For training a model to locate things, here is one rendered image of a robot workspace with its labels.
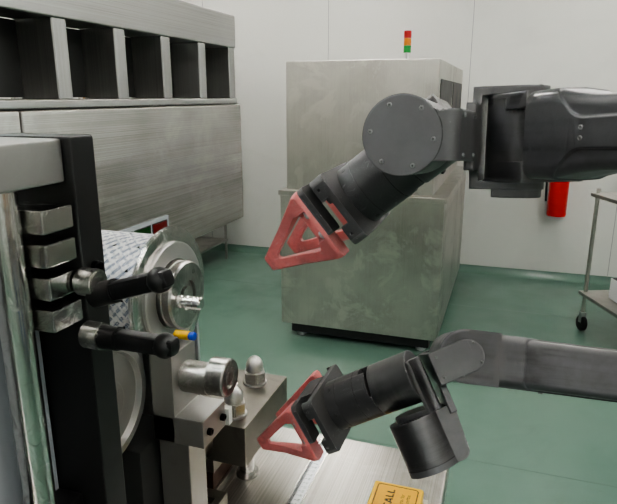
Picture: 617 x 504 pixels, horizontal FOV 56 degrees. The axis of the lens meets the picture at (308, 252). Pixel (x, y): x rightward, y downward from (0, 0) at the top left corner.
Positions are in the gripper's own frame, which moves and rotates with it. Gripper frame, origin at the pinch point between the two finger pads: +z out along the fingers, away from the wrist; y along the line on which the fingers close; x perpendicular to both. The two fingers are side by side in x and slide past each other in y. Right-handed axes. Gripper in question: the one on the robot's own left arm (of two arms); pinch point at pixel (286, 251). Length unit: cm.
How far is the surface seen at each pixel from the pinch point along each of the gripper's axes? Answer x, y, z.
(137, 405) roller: -3.2, -5.7, 21.6
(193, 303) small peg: 1.6, -1.0, 11.7
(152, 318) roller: 3.0, -3.0, 15.4
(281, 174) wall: 65, 451, 176
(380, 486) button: -34.2, 19.4, 20.5
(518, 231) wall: -99, 450, 40
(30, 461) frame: -0.9, -30.8, 4.0
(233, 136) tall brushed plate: 33, 87, 34
